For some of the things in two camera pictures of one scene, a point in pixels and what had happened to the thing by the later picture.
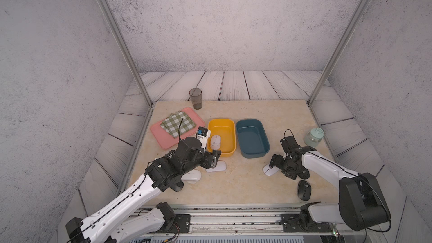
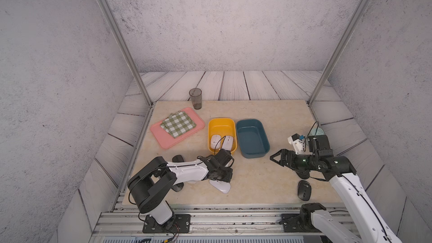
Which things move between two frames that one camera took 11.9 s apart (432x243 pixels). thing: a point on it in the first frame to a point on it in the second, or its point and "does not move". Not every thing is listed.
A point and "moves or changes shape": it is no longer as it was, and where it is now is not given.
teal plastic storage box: [252, 138] does not move
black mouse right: [304, 190] does not move
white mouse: [215, 142] does not move
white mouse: [192, 176] moves or changes shape
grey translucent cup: [196, 94] does not move
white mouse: [221, 166] moves or changes shape
